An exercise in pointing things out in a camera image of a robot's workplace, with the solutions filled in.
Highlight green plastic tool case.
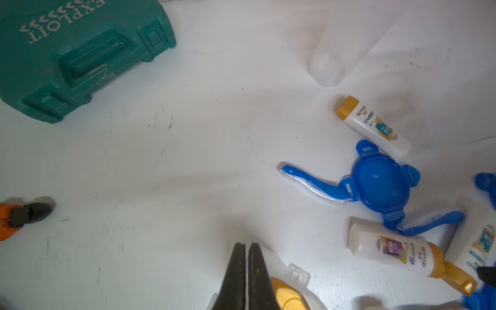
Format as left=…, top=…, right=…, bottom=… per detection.
left=1, top=0, right=176, bottom=124

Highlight white shampoo bottle gold cap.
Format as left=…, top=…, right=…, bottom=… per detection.
left=336, top=96, right=412, bottom=161

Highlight blue lid right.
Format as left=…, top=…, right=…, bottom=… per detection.
left=475, top=173, right=496, bottom=209

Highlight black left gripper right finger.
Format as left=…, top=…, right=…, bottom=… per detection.
left=247, top=243, right=280, bottom=310

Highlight blue lid upper left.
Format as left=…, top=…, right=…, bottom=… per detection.
left=340, top=139, right=421, bottom=231

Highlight blue toothbrush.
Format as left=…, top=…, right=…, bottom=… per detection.
left=279, top=163, right=351, bottom=204
left=396, top=208, right=466, bottom=236

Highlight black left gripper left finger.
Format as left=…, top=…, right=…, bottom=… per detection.
left=211, top=243, right=246, bottom=310

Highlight blue lid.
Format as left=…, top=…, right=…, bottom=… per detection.
left=475, top=173, right=496, bottom=209
left=340, top=139, right=421, bottom=231

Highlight white bottle angled gold cap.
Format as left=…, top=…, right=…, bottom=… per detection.
left=442, top=203, right=495, bottom=297

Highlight clear plastic container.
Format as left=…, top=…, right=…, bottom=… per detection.
left=207, top=244, right=326, bottom=309
left=309, top=9, right=404, bottom=87

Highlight orange black side cutters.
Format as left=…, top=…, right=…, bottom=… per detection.
left=1, top=202, right=54, bottom=241

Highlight white bottle purple label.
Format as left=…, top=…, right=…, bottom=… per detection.
left=348, top=223, right=446, bottom=278

